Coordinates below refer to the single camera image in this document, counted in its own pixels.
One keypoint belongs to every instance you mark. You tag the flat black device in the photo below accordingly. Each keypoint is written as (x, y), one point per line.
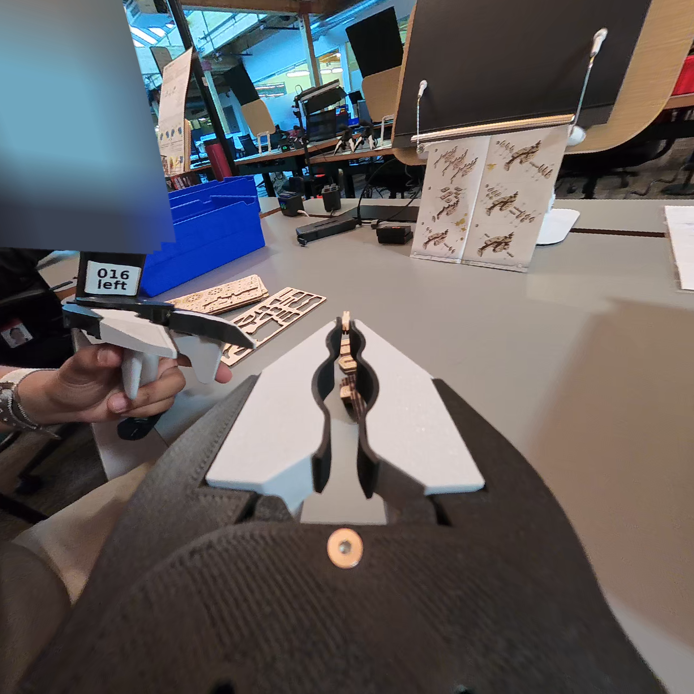
(387, 212)

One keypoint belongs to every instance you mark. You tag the white document stand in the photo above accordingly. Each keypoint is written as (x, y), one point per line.
(558, 225)

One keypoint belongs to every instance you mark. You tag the hanging black panel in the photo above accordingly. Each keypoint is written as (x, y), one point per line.
(375, 43)

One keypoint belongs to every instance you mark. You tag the person's dark torso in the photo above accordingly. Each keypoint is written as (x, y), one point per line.
(38, 298)

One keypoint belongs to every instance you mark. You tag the person's left hand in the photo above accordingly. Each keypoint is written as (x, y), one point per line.
(87, 385)

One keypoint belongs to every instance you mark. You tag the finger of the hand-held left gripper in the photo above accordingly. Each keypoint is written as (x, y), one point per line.
(200, 352)

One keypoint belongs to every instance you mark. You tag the stack of wooden puzzle sheets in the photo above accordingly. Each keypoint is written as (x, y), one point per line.
(227, 295)

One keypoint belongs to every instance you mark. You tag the laser-cut wooden model piece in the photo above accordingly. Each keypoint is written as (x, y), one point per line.
(347, 363)

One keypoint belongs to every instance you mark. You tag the white paper sheet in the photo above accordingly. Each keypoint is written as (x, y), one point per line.
(683, 244)

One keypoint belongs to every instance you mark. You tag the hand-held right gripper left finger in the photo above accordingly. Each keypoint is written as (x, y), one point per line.
(260, 434)

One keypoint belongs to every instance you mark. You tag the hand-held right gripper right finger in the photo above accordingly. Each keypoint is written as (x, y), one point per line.
(423, 434)

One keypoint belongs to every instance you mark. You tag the blue plastic bin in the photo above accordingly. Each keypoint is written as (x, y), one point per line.
(211, 238)

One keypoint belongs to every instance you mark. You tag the folded instruction booklet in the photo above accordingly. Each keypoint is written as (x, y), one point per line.
(488, 217)

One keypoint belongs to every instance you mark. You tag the person's leg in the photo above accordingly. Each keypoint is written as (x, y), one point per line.
(65, 531)

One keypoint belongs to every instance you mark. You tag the grey desk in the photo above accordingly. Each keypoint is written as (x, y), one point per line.
(542, 352)

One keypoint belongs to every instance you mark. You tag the small black power adapter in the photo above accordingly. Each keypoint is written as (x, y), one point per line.
(394, 234)

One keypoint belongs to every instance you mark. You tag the black book stand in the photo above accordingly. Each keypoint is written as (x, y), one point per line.
(488, 54)

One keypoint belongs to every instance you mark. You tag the black battery charger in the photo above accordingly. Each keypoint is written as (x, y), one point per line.
(330, 199)
(290, 205)

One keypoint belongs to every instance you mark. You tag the standing paper poster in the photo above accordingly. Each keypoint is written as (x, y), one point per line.
(174, 108)

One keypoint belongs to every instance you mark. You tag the background wooden table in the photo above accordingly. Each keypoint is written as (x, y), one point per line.
(303, 157)

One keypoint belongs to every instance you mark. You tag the black monitor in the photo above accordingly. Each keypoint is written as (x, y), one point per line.
(322, 126)

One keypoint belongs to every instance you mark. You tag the punched-out wooden puzzle sheet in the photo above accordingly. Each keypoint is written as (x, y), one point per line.
(276, 317)

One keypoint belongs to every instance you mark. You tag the white id badge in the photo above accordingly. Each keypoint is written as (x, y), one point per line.
(15, 335)

